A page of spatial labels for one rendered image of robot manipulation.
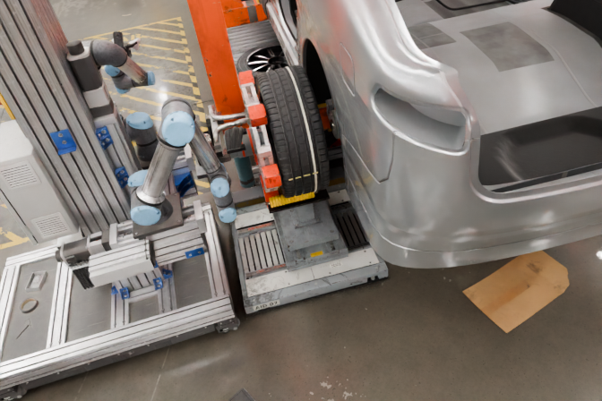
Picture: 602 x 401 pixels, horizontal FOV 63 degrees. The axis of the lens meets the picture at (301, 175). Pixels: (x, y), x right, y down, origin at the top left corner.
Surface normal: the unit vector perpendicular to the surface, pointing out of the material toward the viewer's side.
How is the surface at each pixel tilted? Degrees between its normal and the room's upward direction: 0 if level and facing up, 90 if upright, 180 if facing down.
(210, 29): 90
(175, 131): 84
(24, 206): 90
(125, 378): 0
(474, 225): 96
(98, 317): 0
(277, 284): 0
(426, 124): 14
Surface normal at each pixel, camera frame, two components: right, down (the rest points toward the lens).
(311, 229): -0.12, -0.76
